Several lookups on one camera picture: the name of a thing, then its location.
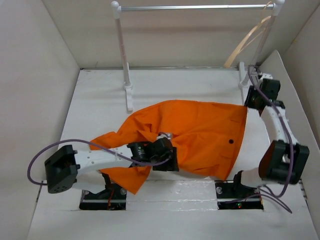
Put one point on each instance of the white clothes rack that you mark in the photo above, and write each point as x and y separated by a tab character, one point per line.
117	9

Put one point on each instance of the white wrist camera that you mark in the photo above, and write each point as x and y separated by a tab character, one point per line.
164	135
263	75

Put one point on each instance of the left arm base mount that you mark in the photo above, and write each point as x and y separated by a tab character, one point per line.
112	198

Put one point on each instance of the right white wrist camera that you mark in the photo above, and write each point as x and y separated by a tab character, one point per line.
263	75

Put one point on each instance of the orange trousers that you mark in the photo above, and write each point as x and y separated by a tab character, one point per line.
208	135

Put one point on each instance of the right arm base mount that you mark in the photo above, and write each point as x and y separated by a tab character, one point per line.
231	197

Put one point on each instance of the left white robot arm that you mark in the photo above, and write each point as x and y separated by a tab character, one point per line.
68	168

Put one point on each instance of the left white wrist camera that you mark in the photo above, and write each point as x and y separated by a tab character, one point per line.
164	135

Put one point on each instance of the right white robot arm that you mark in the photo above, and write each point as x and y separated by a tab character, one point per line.
285	159

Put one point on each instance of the white foam board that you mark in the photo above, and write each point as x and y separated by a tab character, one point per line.
297	118

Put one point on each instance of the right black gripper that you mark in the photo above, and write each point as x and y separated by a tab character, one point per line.
248	102

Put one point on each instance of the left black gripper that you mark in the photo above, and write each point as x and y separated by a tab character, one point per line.
169	165

